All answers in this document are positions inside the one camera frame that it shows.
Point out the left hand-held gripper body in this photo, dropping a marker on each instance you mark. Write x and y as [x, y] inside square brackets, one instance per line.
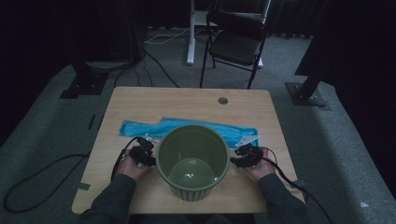
[137, 154]

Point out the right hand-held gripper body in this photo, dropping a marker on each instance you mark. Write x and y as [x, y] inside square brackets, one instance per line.
[251, 154]

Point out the blue plastic bag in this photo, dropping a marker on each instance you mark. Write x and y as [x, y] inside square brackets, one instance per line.
[137, 129]

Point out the green plastic bin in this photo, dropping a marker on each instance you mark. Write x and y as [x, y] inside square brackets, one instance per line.
[193, 155]

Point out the person's left hand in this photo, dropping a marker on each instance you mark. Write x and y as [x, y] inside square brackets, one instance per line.
[132, 169]

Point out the person's right hand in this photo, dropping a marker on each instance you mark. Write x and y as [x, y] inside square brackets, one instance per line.
[263, 169]

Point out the grey table grommet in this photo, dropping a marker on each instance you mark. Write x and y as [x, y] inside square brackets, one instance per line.
[223, 100]

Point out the black floor tape strip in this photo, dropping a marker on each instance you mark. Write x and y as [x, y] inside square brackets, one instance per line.
[91, 122]

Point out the grey tape piece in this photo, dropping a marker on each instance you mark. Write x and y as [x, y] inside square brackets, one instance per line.
[84, 186]

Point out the black stand base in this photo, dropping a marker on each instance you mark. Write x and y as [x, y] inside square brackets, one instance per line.
[306, 93]
[85, 85]

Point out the round grey floor base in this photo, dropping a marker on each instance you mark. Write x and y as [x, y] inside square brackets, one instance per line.
[109, 64]

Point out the black folding chair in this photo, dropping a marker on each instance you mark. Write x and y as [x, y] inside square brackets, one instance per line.
[238, 46]

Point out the white paper scrap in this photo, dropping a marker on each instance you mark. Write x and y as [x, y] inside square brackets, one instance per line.
[364, 204]

